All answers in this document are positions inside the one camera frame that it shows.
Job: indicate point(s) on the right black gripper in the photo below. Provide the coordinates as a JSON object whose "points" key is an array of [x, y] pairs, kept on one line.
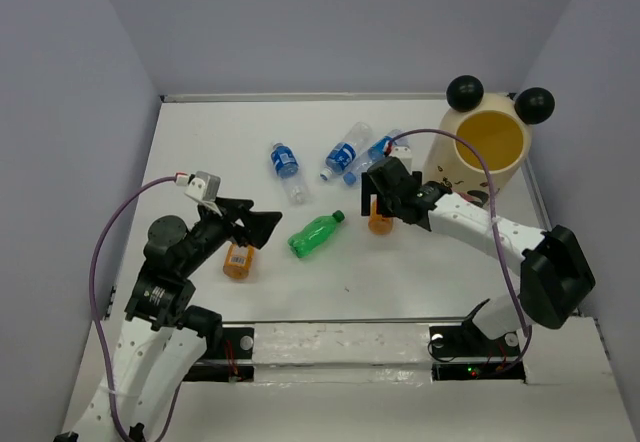
{"points": [[368, 188]]}

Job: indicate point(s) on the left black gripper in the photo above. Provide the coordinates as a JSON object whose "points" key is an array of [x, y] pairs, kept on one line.
{"points": [[259, 225]]}

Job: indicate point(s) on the orange pill bottle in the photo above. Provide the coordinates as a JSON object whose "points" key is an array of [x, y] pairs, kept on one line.
{"points": [[238, 261], [377, 223]]}

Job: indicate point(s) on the blue label water bottle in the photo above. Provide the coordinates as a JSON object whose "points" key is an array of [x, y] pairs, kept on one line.
{"points": [[373, 154], [288, 171], [343, 154]]}

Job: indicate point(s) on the green plastic bottle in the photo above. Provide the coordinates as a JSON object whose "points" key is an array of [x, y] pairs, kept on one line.
{"points": [[315, 234]]}

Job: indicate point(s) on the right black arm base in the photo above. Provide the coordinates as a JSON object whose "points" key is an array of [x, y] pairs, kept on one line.
{"points": [[458, 356]]}

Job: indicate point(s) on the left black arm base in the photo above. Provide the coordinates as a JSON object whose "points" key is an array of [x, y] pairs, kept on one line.
{"points": [[229, 361]]}

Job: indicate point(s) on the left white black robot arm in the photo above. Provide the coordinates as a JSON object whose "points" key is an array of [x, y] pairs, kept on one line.
{"points": [[163, 334]]}

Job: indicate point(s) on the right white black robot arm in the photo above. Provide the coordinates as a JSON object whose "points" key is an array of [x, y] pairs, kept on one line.
{"points": [[553, 271]]}

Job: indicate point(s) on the cream bin with black ears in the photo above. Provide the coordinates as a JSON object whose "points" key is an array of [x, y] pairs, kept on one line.
{"points": [[493, 135]]}

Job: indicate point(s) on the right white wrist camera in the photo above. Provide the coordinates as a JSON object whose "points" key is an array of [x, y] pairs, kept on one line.
{"points": [[403, 154]]}

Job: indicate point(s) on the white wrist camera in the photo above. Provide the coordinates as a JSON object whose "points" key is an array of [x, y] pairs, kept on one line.
{"points": [[203, 187], [403, 154]]}

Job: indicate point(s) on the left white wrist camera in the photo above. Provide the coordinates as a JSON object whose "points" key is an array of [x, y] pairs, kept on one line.
{"points": [[203, 187]]}

